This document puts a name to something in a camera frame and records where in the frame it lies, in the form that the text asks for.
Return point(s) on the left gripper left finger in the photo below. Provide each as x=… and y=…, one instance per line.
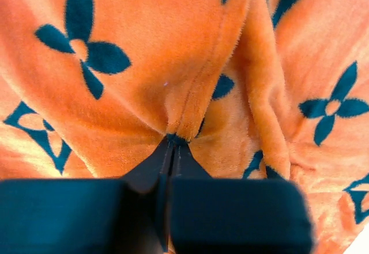
x=127, y=214

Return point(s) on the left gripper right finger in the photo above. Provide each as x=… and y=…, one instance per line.
x=234, y=215

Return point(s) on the orange patterned pillowcase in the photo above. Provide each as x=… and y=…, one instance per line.
x=89, y=87

